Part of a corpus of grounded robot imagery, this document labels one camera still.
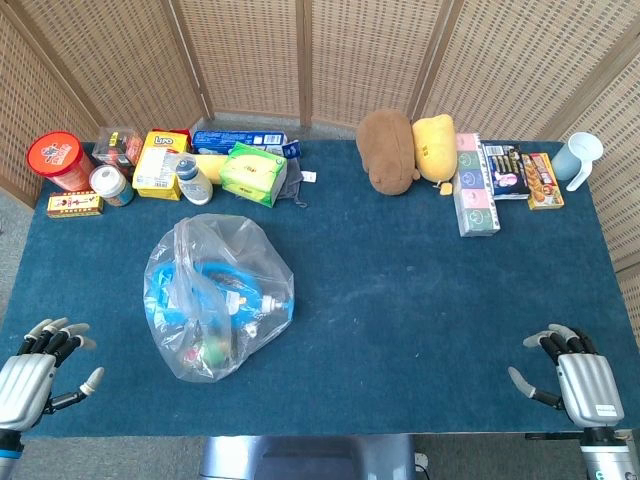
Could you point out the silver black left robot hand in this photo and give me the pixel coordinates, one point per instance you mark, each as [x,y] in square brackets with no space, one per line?
[25,385]

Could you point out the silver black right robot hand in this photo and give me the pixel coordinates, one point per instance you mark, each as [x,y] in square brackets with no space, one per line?
[592,387]

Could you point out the clear plastic bag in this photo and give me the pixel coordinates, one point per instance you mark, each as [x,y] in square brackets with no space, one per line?
[172,345]

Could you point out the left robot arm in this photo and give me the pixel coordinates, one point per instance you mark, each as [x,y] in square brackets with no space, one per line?
[7,452]

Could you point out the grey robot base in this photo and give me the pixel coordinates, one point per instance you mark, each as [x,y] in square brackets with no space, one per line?
[307,457]

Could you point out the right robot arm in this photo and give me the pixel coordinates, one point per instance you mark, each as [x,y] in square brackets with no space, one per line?
[605,455]

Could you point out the small red yellow box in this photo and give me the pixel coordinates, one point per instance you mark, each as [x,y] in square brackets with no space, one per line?
[75,205]

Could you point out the small green item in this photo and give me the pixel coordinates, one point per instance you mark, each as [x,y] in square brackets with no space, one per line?
[218,352]

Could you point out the blue bottle with white nozzle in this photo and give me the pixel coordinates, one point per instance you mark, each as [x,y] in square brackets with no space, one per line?
[210,295]

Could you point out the red yellow snack box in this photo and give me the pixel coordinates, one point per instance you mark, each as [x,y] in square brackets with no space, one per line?
[542,182]

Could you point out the teal cup with white lid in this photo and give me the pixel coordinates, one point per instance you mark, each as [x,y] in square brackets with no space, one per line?
[110,185]

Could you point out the pastel multi-pack tissues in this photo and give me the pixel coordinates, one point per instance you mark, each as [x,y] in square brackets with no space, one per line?
[475,195]

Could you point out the blue carpet table cover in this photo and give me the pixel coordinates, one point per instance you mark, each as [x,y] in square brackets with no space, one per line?
[380,300]

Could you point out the red canister with red lid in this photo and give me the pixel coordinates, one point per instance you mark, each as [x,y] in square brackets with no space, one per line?
[57,157]

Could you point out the light blue measuring cup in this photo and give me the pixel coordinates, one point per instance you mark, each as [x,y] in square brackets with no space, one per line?
[577,155]

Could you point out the dark blue snack pack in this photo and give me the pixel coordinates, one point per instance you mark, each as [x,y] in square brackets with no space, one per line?
[505,170]

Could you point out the yellow Lipo biscuit box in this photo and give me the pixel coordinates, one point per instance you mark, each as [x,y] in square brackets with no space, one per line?
[157,167]

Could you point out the clear plastic box red contents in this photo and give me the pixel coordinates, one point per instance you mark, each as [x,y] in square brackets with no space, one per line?
[117,145]

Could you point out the white bottle with blue cap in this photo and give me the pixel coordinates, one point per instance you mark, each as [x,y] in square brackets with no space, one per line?
[194,182]

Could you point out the yellow plush toy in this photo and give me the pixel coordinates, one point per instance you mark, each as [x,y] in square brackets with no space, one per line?
[435,147]

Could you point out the pale yellow pack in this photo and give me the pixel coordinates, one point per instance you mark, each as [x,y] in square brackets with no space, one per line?
[212,167]

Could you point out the green tissue pack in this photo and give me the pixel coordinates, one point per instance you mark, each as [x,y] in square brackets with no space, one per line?
[252,175]

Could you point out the brown capybara plush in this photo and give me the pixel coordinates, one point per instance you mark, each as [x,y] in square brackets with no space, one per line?
[387,150]

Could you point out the blue cookie package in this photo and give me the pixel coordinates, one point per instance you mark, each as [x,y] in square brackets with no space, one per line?
[235,137]

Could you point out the grey cloth pouch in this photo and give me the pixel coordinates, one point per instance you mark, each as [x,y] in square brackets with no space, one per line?
[294,177]

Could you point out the small blue packet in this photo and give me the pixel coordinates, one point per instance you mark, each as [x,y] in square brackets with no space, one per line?
[291,149]

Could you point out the wicker folding screen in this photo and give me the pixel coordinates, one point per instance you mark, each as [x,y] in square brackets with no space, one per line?
[250,55]

